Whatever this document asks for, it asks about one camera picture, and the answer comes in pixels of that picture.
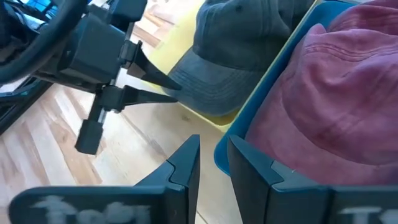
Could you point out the translucent yellow plastic bin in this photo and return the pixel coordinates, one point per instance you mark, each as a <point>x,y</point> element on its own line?
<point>177,43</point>

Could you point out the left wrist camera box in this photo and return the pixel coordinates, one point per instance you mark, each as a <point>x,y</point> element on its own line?
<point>130,9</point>

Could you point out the blue plastic bin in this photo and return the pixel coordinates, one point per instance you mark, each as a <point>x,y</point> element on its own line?
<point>248,115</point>

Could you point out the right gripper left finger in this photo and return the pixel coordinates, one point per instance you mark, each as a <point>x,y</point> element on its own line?
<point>180,186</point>

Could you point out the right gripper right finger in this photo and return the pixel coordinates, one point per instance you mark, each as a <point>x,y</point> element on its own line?
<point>255,186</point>

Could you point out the grey cotton baseball cap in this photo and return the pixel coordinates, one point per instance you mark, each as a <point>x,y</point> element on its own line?
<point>236,46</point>

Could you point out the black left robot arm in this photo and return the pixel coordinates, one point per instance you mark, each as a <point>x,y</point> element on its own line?
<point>46,37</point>

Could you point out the maroon cotton baseball cap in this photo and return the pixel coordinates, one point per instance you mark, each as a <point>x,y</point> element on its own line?
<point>335,109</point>
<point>367,14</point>

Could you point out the black aluminium frame rail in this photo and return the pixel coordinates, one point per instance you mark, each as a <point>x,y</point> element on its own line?
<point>18,105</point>

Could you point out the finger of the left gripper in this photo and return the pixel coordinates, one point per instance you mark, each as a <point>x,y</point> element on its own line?
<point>146,73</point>
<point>124,96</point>

